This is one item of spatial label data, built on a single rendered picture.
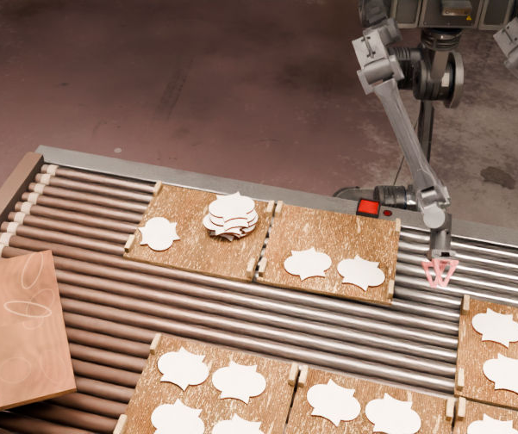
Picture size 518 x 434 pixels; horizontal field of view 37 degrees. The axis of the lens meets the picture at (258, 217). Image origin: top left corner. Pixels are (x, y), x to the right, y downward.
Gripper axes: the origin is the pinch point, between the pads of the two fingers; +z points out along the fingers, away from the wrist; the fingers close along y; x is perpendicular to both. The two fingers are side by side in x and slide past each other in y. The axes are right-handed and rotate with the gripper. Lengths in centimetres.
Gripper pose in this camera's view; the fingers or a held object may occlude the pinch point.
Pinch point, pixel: (438, 284)
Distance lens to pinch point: 216.3
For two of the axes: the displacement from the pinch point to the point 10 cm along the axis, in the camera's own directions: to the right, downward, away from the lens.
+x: 10.0, 0.8, 0.2
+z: -0.7, 9.9, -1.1
